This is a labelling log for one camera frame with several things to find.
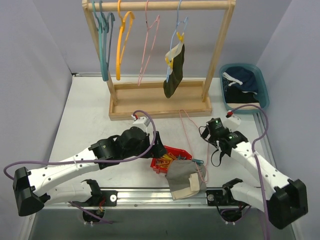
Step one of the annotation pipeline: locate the grey underwear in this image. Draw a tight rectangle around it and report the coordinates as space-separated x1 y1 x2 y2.
166 160 207 201

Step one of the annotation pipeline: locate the teal clip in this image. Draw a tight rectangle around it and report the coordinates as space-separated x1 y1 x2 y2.
192 158 204 166

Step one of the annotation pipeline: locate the pink wire hanger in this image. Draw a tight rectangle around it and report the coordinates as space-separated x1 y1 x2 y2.
137 0 160 87
178 109 209 184

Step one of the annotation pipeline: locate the light blue wire hanger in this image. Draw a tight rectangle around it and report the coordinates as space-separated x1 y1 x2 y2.
165 0 189 81

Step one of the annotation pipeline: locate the dark olive underwear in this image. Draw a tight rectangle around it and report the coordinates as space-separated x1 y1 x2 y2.
163 43 185 99

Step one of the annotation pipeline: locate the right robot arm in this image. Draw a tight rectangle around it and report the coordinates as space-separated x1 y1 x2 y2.
201 118 309 230

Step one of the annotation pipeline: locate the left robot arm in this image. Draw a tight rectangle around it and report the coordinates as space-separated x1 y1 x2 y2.
12 126 167 217

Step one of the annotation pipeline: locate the wooden hanger rack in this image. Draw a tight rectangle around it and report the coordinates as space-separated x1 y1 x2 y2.
82 0 236 121

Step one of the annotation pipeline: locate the teal plastic hanger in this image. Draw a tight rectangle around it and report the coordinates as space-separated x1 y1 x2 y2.
91 0 109 82

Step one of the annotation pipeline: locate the black underwear in basin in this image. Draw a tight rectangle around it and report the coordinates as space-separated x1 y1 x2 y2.
224 86 260 108

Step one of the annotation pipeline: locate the orange plastic hanger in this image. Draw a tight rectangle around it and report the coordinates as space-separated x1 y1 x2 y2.
115 0 135 81

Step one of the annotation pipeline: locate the blue-grey plastic hanger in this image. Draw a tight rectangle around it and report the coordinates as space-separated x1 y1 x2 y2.
99 0 116 71

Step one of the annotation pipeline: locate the pile of coloured clips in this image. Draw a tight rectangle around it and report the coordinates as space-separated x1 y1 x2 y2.
155 153 187 169

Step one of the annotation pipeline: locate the red plastic bin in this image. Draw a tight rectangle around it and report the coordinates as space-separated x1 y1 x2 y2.
150 146 193 174

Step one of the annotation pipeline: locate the lower yellow clip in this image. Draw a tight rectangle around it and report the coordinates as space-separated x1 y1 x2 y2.
165 57 174 69

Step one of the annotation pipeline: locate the yellow clip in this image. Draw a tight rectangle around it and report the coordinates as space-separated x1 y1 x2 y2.
176 32 184 43
165 57 174 69

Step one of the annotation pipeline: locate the teal plastic basin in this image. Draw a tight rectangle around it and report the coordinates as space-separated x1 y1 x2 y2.
219 63 270 114

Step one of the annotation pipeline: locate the upper yellow clip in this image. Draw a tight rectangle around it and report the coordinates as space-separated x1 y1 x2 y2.
176 32 184 43

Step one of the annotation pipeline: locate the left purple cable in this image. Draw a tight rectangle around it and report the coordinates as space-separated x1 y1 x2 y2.
3 109 158 181

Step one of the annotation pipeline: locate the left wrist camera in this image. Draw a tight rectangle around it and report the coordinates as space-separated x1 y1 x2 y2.
131 114 151 133

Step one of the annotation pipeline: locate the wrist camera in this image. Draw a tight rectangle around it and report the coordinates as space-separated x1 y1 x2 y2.
223 111 241 132
131 114 151 133

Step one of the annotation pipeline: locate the aluminium rail base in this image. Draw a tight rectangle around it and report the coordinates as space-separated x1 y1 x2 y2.
27 185 297 210

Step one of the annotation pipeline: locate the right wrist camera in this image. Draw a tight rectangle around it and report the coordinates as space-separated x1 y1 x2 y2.
223 111 241 132

